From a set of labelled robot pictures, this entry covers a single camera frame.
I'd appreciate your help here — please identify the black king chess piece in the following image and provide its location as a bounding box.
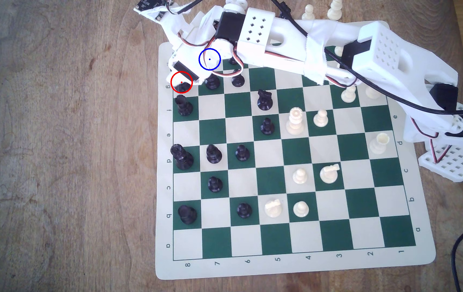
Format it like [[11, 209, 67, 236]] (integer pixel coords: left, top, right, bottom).
[[173, 79, 193, 94]]

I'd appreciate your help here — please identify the white queen chess piece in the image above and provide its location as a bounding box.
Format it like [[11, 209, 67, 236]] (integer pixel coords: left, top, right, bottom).
[[285, 107, 306, 136]]

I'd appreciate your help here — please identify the green and cream chess mat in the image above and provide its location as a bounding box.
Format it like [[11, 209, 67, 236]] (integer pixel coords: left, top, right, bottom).
[[155, 20, 437, 281]]

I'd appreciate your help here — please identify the white bishop chess piece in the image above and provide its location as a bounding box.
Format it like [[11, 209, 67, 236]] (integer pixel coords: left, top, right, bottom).
[[327, 0, 343, 22]]

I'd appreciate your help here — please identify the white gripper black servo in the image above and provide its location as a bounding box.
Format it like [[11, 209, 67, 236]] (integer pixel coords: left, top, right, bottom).
[[168, 28, 244, 85]]

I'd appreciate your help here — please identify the black rook chess piece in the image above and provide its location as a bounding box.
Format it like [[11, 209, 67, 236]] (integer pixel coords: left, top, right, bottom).
[[177, 205, 198, 225]]

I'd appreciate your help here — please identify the black camera cable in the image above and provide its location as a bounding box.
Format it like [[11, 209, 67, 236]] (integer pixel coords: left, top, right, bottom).
[[271, 0, 463, 117]]

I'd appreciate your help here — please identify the black queen chess piece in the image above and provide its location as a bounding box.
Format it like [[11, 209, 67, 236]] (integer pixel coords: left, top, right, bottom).
[[170, 144, 195, 170]]

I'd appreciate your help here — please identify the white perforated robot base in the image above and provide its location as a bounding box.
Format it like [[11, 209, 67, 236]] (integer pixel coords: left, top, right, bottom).
[[418, 142, 463, 183]]

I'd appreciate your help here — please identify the white rook chess piece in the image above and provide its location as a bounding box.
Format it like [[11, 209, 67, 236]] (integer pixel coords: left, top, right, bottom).
[[365, 87, 385, 101], [369, 132, 390, 155]]

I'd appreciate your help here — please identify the white knight chess piece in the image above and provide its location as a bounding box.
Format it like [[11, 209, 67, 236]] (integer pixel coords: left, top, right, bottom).
[[319, 163, 341, 185], [264, 199, 283, 219]]

